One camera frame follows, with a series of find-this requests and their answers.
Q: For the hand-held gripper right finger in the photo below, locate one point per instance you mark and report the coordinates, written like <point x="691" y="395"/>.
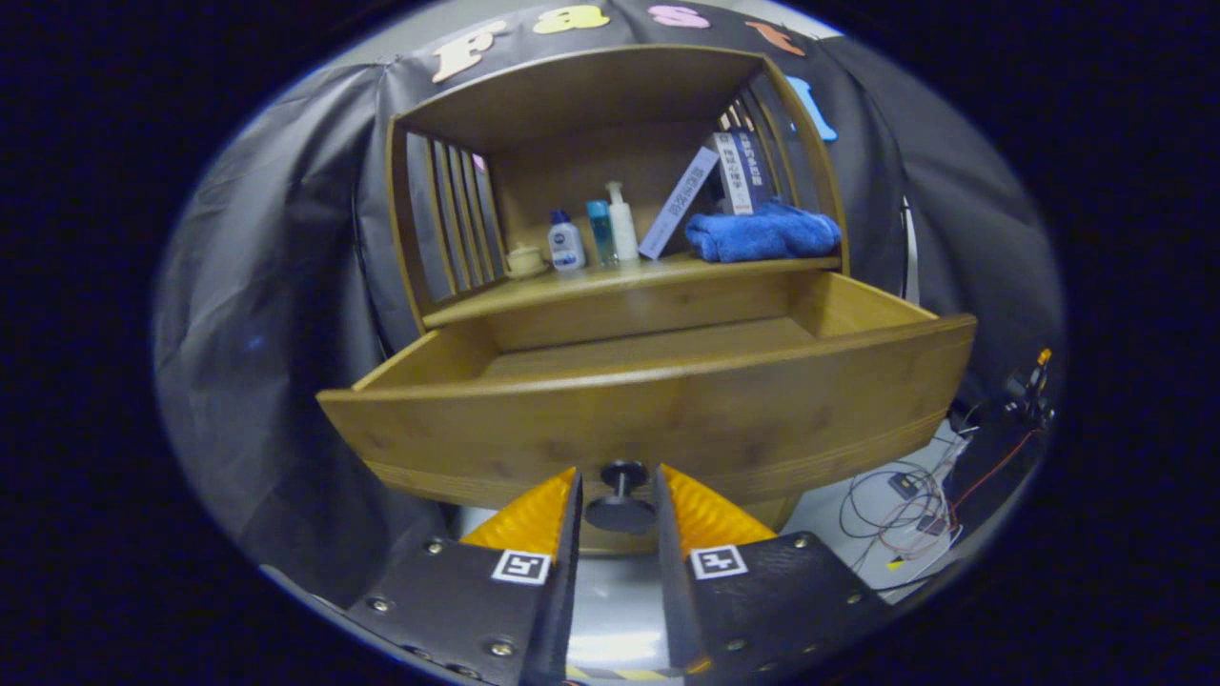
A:
<point x="672" y="572"/>

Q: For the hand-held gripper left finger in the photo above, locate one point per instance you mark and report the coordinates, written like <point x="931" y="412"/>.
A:
<point x="558" y="572"/>

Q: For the wooden drawer with black knob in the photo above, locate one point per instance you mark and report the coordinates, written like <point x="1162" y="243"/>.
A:
<point x="667" y="419"/>

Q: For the wooden countertop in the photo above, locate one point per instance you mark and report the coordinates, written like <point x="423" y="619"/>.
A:
<point x="591" y="278"/>

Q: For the wooden cabinet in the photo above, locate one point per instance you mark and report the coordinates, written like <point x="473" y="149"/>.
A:
<point x="591" y="162"/>

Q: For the beige lidded ceramic cup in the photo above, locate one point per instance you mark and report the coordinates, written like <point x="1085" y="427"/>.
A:
<point x="525" y="262"/>

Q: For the white bottle with blue cap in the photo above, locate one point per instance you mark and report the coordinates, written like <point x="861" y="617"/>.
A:
<point x="566" y="250"/>

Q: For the teal transparent bottle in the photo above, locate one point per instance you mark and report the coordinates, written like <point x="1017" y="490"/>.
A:
<point x="601" y="233"/>

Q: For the white pump bottle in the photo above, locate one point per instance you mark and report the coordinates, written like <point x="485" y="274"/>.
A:
<point x="623" y="233"/>

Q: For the blue folded towel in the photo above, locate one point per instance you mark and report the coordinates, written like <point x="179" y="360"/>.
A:
<point x="762" y="236"/>

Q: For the lavender leaning book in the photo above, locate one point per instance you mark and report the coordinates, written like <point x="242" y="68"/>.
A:
<point x="677" y="205"/>

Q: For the black backdrop cloth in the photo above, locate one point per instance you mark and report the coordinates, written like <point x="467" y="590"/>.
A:
<point x="267" y="333"/>

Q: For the black orange device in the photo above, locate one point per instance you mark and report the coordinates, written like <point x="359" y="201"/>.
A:
<point x="1029" y="391"/>

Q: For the white spine book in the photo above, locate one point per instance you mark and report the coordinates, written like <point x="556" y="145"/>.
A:
<point x="732" y="171"/>

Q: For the dark blue spine book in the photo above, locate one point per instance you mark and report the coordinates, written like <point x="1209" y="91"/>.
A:
<point x="760" y="167"/>

